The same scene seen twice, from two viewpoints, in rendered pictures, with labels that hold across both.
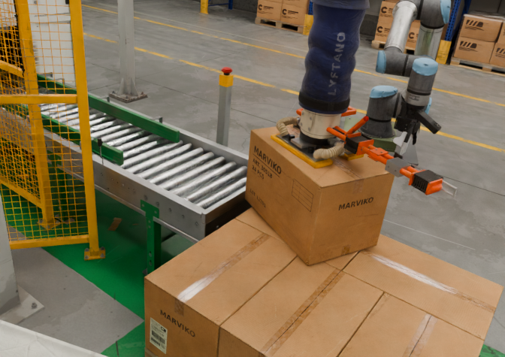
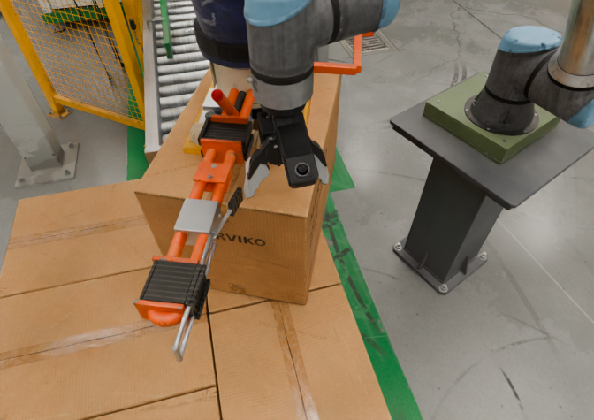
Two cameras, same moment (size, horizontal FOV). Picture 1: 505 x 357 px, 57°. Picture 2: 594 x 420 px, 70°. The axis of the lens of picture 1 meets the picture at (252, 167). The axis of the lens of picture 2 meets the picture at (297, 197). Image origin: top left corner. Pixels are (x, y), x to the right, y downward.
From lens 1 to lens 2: 1.73 m
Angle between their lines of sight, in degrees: 39
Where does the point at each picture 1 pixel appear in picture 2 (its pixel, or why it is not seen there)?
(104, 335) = not seen: hidden behind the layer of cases
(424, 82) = (255, 44)
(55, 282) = (104, 157)
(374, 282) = (223, 362)
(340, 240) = (219, 273)
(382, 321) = not seen: outside the picture
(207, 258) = (95, 208)
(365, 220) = (262, 266)
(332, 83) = (207, 0)
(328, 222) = not seen: hidden behind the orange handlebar
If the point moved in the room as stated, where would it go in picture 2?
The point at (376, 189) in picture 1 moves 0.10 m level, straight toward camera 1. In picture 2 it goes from (267, 230) to (226, 248)
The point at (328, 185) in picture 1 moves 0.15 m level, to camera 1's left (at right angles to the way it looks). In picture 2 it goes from (148, 192) to (111, 161)
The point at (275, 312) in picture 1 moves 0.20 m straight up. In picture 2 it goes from (59, 320) to (26, 283)
